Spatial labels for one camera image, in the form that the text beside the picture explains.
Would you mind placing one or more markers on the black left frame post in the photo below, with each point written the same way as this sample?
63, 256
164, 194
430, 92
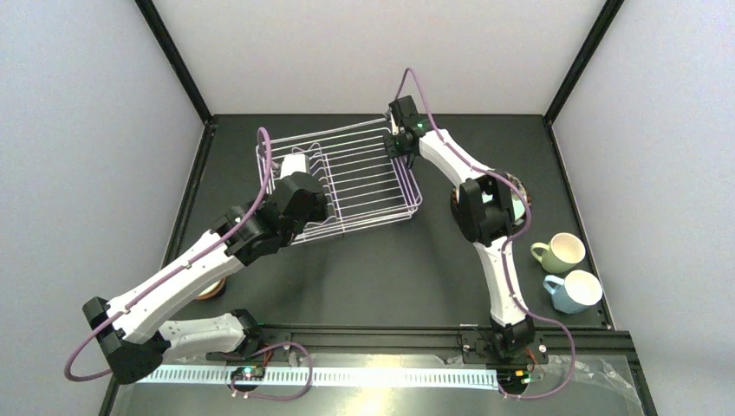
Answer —
160, 32

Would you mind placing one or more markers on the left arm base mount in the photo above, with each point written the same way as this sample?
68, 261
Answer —
251, 368

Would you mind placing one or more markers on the blue ceramic mug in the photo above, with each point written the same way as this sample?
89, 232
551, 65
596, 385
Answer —
574, 293

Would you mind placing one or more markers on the green ceramic mug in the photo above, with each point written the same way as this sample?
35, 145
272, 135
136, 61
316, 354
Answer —
562, 253

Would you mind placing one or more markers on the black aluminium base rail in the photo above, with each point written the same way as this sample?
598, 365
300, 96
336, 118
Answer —
609, 381

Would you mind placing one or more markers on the black right frame post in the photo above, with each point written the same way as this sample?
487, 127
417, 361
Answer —
590, 45

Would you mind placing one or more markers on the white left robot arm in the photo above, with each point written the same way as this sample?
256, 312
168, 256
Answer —
136, 332

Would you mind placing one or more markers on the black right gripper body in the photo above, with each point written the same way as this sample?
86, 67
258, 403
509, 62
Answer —
399, 143

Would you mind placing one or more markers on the white slotted cable duct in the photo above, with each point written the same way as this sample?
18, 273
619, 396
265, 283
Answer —
401, 377

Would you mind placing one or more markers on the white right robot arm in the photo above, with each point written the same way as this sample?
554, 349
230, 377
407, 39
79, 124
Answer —
489, 231

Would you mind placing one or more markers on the white wire dish rack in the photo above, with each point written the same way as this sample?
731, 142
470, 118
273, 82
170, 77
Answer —
364, 187

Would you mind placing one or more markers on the mint green brown bowl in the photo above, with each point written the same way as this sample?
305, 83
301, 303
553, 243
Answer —
211, 291

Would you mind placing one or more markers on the black frame post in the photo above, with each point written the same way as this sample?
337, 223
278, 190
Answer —
160, 32
590, 45

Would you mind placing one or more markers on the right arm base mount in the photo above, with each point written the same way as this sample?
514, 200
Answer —
507, 351

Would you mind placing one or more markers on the mint green flower plate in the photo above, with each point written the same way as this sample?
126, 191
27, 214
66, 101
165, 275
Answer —
517, 210

